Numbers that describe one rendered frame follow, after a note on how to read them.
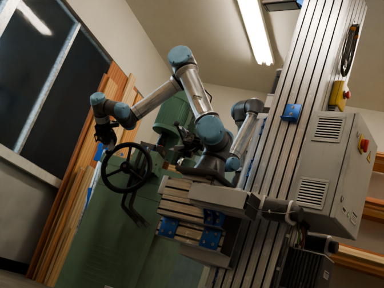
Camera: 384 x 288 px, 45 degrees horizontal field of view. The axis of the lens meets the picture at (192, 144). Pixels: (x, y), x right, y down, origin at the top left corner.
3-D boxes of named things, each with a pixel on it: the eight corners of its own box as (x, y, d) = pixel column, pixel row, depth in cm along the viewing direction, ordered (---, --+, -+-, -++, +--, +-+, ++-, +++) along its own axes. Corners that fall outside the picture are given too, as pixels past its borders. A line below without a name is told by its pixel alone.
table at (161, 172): (92, 155, 266) (96, 146, 268) (111, 172, 294) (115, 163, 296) (190, 183, 248) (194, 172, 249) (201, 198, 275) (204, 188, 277)
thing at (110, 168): (105, 170, 272) (108, 163, 273) (118, 180, 291) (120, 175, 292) (167, 188, 259) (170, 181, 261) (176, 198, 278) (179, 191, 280)
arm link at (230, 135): (228, 164, 220) (237, 139, 224) (223, 154, 208) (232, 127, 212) (205, 159, 225) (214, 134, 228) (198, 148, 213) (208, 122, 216)
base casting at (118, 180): (96, 183, 270) (102, 168, 273) (128, 207, 322) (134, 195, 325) (166, 204, 256) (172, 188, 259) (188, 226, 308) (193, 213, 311)
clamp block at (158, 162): (129, 160, 260) (135, 146, 263) (137, 168, 272) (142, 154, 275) (153, 167, 256) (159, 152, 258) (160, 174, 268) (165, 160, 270)
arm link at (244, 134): (277, 103, 260) (239, 176, 242) (264, 106, 269) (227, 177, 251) (263, 90, 256) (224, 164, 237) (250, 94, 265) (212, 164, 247)
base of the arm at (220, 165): (229, 185, 215) (235, 166, 218) (213, 172, 204) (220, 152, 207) (202, 180, 224) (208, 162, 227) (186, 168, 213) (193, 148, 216)
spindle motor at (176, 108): (148, 124, 286) (166, 80, 295) (156, 135, 302) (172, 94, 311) (174, 131, 280) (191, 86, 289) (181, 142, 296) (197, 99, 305)
